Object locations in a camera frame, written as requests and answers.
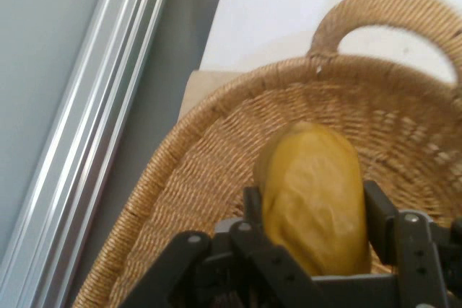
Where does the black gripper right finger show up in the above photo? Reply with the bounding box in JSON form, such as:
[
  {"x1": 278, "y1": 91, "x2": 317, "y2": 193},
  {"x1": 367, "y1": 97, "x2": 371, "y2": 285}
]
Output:
[{"x1": 363, "y1": 179, "x2": 462, "y2": 308}]

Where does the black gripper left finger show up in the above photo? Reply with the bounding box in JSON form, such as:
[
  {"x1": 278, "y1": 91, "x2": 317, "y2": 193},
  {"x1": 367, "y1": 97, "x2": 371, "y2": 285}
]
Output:
[{"x1": 118, "y1": 186, "x2": 326, "y2": 308}]

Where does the yellow bell pepper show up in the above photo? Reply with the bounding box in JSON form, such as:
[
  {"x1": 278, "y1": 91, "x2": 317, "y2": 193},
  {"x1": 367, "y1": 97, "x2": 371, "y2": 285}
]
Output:
[{"x1": 253, "y1": 120, "x2": 373, "y2": 277}]

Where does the woven wicker basket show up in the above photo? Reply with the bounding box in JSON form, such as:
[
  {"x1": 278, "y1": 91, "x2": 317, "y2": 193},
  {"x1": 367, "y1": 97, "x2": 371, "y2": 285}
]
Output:
[{"x1": 71, "y1": 0, "x2": 462, "y2": 308}]

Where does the aluminium rail along wall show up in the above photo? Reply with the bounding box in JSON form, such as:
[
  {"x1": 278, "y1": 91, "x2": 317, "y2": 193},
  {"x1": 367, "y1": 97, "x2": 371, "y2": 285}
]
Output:
[{"x1": 0, "y1": 0, "x2": 178, "y2": 308}]

